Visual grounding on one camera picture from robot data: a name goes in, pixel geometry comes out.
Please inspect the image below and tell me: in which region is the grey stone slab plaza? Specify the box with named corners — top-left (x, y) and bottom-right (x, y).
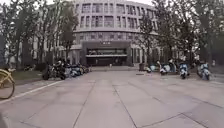
top-left (0, 68), bottom-right (224, 128)

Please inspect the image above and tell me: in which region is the row of trees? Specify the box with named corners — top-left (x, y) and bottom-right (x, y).
top-left (138, 0), bottom-right (224, 68)
top-left (0, 0), bottom-right (79, 69)

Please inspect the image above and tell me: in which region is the dark litter bin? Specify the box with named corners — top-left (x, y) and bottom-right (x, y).
top-left (138, 62), bottom-right (146, 72)

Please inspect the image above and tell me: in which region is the row of parked scooters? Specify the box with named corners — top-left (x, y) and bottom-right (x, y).
top-left (42, 59), bottom-right (92, 81)

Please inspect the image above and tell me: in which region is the large curved grey building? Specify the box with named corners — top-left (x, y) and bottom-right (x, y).
top-left (19, 0), bottom-right (181, 67)

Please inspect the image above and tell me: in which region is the yellow bicycle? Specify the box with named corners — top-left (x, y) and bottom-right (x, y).
top-left (0, 68), bottom-right (16, 100)

